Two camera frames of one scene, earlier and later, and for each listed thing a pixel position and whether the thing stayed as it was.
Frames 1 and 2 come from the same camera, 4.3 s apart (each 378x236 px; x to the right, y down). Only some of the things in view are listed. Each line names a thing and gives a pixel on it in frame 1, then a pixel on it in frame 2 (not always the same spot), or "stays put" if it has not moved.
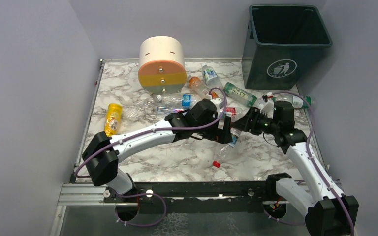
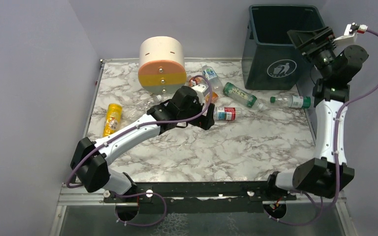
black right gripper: x=254 y=120 -> x=315 y=42
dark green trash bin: x=281 y=43 stays put
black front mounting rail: x=193 y=197 stays put
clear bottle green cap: x=298 y=101 stays put
